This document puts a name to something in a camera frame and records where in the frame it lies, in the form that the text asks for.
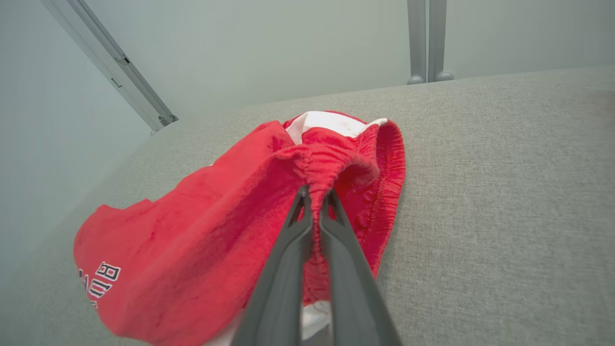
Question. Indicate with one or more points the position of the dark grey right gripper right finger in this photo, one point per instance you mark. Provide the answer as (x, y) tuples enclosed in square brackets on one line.
[(353, 288)]

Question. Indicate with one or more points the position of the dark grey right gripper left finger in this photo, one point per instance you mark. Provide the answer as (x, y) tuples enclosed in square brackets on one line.
[(278, 288)]

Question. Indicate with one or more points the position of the red shorts with Bulls print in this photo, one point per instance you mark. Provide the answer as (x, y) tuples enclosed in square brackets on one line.
[(206, 240)]

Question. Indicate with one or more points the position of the grey fabric sofa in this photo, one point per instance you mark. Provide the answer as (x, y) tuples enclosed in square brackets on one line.
[(504, 216)]

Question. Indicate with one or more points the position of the grey double partition post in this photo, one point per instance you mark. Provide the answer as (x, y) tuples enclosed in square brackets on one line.
[(426, 38)]

